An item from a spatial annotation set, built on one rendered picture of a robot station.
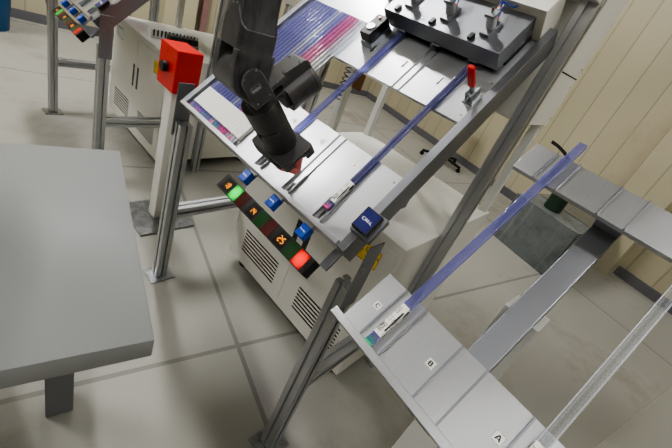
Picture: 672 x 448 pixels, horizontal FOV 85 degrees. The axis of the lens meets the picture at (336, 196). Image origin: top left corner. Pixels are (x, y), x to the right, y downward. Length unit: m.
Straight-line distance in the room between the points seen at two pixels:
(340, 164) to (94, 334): 0.54
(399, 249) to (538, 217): 2.02
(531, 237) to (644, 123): 1.40
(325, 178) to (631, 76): 3.40
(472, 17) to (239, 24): 0.63
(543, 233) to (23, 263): 2.78
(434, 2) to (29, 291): 1.02
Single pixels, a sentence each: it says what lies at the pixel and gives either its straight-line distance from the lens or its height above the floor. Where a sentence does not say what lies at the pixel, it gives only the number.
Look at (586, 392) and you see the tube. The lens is 0.59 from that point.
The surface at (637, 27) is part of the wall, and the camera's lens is 4.08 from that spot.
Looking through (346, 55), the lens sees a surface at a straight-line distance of 1.07.
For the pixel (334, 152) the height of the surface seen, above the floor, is 0.83.
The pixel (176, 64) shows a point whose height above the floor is 0.73.
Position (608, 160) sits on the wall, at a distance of 3.90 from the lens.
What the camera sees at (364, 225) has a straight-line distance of 0.70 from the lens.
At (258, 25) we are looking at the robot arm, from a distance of 0.53.
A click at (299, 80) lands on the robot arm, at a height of 1.00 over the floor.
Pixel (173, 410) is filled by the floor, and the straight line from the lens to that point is 1.29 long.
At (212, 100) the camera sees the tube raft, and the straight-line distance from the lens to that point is 1.12.
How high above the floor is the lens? 1.13
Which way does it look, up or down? 27 degrees down
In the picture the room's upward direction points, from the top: 22 degrees clockwise
